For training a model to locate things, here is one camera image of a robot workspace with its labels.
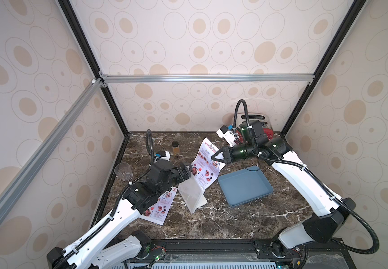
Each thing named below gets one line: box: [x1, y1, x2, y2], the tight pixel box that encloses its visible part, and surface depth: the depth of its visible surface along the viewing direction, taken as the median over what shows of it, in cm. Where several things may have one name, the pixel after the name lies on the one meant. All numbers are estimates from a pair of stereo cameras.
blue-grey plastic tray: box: [217, 165, 274, 207], surface depth 95 cm
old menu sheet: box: [138, 186, 178, 226], surface depth 87 cm
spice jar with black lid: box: [171, 140, 180, 157], surface depth 105 cm
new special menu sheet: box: [191, 137, 226, 192], surface depth 72 cm
